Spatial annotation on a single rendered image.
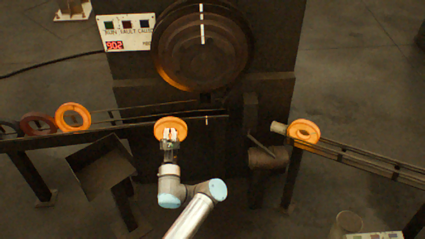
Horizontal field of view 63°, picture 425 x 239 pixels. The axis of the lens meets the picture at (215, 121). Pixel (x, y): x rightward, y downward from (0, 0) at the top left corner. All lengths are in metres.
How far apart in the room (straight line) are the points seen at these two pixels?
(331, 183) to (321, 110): 0.72
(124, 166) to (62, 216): 0.81
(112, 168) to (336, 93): 2.10
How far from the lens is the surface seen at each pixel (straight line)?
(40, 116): 2.01
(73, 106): 1.96
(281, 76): 1.85
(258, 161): 1.90
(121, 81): 1.87
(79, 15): 4.51
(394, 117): 3.15
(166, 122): 1.56
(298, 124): 1.75
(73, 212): 2.49
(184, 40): 1.44
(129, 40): 1.71
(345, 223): 1.76
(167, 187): 1.43
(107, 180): 1.79
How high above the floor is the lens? 1.99
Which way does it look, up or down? 45 degrees down
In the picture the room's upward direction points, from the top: 1 degrees counter-clockwise
